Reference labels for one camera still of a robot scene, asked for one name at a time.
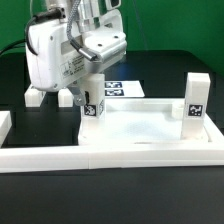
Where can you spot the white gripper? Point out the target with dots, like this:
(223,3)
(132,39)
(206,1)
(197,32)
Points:
(57,64)

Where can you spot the white desk top tray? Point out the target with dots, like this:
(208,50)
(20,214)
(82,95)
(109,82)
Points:
(142,121)

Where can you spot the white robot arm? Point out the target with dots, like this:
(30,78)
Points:
(71,39)

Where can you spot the fiducial marker plate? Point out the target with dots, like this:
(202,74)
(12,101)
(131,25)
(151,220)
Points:
(126,89)

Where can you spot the white U-shaped fence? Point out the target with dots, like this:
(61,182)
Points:
(40,142)

